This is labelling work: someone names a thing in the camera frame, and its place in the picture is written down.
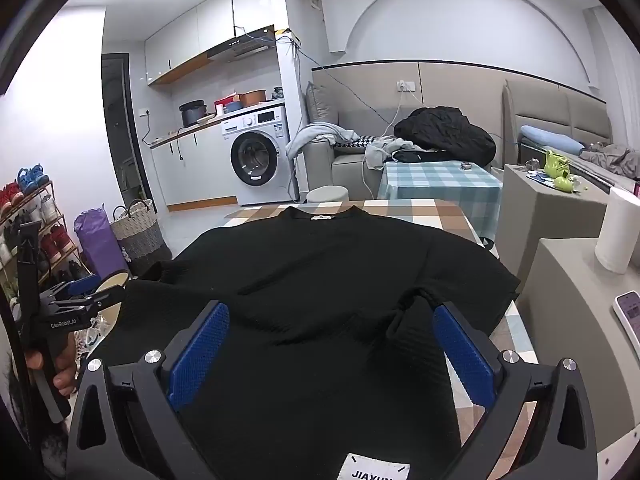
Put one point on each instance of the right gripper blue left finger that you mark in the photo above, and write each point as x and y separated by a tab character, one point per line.
191	353

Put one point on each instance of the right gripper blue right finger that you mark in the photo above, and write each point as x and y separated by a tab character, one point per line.
472	355

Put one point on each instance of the black knit t-shirt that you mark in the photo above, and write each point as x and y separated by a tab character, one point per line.
330	349

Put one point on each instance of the grey clothes on sofa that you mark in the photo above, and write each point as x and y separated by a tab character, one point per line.
377	149

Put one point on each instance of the person's left hand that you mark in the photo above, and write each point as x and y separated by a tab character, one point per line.
65	365

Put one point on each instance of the brown checkered tablecloth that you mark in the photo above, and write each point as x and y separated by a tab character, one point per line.
509	334

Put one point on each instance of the purple bag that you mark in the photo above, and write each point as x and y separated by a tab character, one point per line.
99	243

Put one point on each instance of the woven laundry basket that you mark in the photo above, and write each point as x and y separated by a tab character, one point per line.
138	233

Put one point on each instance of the smartphone with pink case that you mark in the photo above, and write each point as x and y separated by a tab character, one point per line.
627	309

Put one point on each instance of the white paper towel roll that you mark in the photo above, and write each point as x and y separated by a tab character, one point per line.
619	231

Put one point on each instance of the grey round stool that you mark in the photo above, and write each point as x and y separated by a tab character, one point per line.
328	194

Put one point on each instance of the green teapot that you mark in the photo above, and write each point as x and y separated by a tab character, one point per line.
557	168

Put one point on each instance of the white washing machine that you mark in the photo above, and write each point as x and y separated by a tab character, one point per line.
261	172

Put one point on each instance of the grey sofa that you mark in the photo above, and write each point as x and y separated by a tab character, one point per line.
339	162

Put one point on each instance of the black jacket on sofa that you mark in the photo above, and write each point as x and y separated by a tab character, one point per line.
449	132

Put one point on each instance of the black rice cooker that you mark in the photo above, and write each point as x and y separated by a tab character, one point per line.
191	112

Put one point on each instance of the blue pillow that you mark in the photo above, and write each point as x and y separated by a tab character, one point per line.
552	140

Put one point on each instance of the range hood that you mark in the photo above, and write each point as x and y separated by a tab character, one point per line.
243	46

